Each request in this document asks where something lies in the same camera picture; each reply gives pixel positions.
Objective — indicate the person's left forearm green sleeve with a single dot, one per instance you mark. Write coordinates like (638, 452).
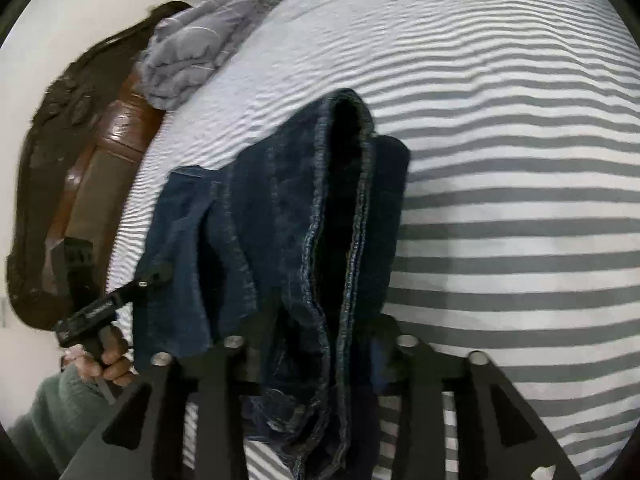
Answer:
(50, 420)

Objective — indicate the person's left hand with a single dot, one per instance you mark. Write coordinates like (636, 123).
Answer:
(116, 366)

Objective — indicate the dark blue denim pants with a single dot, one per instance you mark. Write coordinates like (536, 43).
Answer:
(280, 210)

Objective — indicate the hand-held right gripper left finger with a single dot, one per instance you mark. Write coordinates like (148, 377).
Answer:
(247, 365)

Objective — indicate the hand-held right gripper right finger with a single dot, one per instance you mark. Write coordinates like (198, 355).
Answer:
(376, 367)

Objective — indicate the brown wooden headboard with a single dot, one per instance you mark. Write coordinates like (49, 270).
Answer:
(100, 160)

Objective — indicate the grey crumpled blanket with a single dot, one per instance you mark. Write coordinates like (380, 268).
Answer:
(190, 50)

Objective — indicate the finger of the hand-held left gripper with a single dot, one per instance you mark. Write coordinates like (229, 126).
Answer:
(150, 280)

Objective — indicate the grey white striped bed sheet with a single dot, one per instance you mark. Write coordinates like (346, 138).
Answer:
(500, 160)

